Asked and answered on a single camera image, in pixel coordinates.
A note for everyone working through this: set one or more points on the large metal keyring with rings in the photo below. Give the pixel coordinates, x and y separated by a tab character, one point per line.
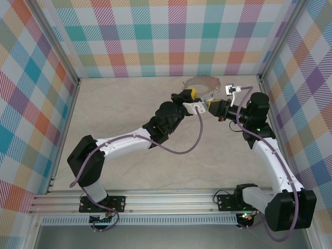
211	83

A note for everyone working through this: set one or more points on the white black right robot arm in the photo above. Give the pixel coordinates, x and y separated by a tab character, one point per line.
269	160

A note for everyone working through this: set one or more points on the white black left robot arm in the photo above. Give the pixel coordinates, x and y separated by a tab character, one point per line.
124	144

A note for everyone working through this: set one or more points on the right controller board with lights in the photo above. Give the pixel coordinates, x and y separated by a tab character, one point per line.
246	218

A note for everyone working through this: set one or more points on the grey metal shelf panel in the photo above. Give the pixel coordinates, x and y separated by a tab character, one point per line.
168	237

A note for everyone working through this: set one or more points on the left controller board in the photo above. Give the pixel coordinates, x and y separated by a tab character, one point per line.
102	221

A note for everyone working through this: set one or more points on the aluminium side rail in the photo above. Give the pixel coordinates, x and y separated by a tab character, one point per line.
264	89
68	116

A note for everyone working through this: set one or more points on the aluminium frame post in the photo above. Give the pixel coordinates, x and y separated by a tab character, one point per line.
57	44
282	39

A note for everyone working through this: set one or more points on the aluminium mounting rail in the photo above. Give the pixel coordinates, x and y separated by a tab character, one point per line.
168	201

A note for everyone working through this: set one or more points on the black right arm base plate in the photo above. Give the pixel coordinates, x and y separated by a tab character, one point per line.
225	202

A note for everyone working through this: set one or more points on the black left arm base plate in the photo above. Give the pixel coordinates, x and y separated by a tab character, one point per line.
119	203

